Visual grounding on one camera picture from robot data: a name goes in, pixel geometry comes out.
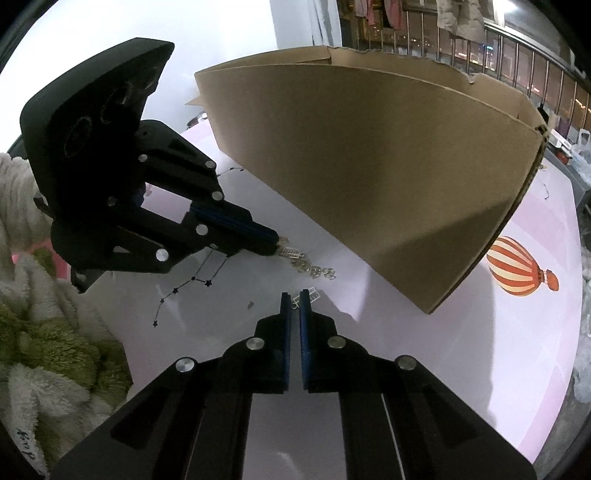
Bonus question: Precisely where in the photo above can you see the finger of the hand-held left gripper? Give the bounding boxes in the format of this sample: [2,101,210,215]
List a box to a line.
[50,194,280,295]
[135,120,279,237]

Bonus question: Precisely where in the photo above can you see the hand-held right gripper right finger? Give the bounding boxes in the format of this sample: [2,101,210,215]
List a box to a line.
[299,289,539,480]

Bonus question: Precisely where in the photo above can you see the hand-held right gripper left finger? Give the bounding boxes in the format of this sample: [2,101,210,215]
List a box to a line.
[50,292,293,480]

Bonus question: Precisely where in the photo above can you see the silver chain bracelet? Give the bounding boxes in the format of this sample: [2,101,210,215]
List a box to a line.
[276,237,338,309]

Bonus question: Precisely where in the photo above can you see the large cardboard box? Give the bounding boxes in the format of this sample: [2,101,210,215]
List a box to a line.
[185,45,550,317]

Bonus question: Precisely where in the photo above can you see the white curtain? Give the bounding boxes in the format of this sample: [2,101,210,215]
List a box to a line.
[309,0,345,49]

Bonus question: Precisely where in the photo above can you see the cream and green fleece clothing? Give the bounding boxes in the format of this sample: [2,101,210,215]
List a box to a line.
[0,152,134,476]

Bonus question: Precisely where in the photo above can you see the hanging red clothes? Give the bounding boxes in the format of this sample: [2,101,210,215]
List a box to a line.
[353,0,404,28]

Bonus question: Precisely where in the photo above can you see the hanging beige coat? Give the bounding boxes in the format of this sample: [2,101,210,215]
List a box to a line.
[436,0,488,42]

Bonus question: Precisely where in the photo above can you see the grey cabinet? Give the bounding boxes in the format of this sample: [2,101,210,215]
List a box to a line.
[554,152,591,208]

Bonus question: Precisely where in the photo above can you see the metal balcony railing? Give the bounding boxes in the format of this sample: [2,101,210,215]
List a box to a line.
[342,0,591,139]

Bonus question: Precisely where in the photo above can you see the white plastic bag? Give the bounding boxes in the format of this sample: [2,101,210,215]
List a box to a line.
[570,129,591,171]

